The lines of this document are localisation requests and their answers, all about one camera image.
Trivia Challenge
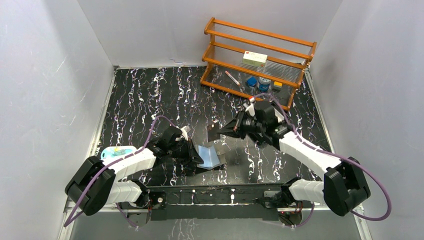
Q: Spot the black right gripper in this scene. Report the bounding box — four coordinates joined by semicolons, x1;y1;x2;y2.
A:
218;108;266;140

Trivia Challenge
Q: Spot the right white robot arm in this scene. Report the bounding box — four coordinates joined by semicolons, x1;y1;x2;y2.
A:
216;101;371;217

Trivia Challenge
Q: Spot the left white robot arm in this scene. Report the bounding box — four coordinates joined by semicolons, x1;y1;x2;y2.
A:
64;126;205;216

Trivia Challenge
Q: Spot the blue small cube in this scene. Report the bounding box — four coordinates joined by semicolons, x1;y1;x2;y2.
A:
246;76;258;88

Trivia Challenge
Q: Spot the blue white round can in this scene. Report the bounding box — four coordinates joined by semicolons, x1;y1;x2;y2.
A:
257;77;272;92

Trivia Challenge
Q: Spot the red white pen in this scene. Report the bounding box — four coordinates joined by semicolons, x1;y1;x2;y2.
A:
225;70;241;86

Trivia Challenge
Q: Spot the yellow black small block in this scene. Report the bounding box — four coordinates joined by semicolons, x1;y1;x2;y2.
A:
272;81;283;92

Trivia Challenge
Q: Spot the orange wooden shelf rack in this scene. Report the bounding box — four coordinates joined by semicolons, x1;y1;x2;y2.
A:
200;17;318;111

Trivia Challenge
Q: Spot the white green carton box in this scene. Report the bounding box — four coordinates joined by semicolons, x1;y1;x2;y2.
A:
242;51;268;67

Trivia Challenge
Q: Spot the white blue blister pack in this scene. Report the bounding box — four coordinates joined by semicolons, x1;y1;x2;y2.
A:
100;145;137;160

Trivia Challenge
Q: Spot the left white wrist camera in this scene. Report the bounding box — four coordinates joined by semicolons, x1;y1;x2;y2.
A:
176;125;191;141

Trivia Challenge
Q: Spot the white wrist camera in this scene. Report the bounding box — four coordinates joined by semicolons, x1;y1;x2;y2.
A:
243;96;256;117
176;125;191;141

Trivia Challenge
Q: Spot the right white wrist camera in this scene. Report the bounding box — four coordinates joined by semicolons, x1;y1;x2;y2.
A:
243;96;256;117

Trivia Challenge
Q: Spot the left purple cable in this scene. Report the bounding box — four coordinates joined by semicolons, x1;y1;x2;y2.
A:
63;115;176;229

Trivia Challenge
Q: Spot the purple cable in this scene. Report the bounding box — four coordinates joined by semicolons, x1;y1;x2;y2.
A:
251;92;392;228
63;115;176;229

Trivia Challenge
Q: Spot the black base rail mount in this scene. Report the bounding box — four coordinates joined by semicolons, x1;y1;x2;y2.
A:
117;182;316;226

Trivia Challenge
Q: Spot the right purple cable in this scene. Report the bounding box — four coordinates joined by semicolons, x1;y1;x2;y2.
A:
251;92;392;228

